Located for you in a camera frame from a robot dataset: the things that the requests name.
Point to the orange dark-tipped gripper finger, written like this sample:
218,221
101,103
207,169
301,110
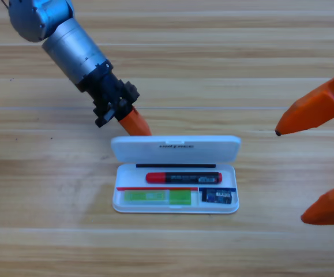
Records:
313,111

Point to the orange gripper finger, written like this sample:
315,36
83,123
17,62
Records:
135,124
331,210

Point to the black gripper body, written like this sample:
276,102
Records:
109,92

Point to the white Unitree pencil case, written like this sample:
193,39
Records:
143,151

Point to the red and black marker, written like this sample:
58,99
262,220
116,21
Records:
184,178

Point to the dark blue eraser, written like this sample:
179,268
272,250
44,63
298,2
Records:
216,196

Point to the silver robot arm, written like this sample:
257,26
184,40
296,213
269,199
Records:
71,54

